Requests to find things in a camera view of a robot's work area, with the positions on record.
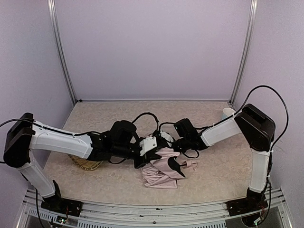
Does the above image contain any pink and black folding umbrella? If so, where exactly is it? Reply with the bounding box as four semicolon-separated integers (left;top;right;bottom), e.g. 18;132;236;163
141;148;198;190

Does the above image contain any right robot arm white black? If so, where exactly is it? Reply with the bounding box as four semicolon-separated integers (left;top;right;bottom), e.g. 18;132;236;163
157;104;276;202

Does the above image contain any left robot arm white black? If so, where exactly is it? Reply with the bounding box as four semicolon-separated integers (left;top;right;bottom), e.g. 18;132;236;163
3;113;160;199

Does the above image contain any woven bamboo tray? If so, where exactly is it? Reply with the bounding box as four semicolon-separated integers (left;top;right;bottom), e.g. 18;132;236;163
67;154;103;171

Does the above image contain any light blue paper cup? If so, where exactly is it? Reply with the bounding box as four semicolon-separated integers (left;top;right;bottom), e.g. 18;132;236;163
221;107;236;120

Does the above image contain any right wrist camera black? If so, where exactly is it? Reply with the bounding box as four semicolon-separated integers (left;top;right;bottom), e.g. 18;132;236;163
160;130;174;143

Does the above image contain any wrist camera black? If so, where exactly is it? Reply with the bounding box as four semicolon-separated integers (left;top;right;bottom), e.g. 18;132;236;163
139;136;157;156
160;130;174;143

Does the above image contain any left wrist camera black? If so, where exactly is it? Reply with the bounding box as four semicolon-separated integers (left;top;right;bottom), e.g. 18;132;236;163
139;136;157;156

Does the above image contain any left camera black cable loop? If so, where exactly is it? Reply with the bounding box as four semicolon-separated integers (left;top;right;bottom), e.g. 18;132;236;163
132;112;160;133

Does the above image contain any aluminium front rail frame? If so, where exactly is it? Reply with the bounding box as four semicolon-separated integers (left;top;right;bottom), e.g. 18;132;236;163
16;187;293;228

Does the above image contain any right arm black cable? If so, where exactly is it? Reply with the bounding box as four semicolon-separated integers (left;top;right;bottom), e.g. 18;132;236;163
211;85;290;145

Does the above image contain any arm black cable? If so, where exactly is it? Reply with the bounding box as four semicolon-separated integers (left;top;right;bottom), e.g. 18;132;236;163
0;118;91;164
211;85;290;145

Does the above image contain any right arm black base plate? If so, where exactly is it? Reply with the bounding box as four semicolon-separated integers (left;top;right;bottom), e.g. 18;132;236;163
226;195;268;216

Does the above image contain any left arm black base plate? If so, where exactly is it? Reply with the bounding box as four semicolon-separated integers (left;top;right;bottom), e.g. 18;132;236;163
41;195;83;217

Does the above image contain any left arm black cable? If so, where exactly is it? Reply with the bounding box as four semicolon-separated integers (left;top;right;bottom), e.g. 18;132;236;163
0;118;91;164

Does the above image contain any right aluminium corner post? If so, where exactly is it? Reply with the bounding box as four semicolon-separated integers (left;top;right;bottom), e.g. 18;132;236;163
229;0;258;106

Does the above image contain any aluminium corner post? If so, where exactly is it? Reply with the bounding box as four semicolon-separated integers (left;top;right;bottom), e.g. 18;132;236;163
47;0;77;105
229;0;258;106

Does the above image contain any left aluminium corner post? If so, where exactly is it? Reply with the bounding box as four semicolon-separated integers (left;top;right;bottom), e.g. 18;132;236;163
47;0;77;105

